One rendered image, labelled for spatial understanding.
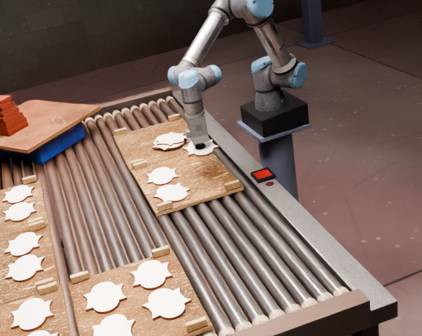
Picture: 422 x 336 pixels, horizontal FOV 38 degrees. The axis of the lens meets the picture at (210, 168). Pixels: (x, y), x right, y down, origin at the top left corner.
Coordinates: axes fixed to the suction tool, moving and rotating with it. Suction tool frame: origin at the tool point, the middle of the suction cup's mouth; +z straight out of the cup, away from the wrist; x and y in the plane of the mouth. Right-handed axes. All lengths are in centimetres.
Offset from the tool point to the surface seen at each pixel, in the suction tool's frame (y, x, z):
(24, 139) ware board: -56, -72, 1
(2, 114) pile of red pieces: -64, -79, -10
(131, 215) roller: 14.5, -32.0, 12.9
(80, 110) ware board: -78, -45, 1
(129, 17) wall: -510, 13, 54
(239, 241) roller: 48, 1, 13
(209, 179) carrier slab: 4.3, 0.8, 11.2
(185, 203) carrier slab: 18.8, -11.7, 11.2
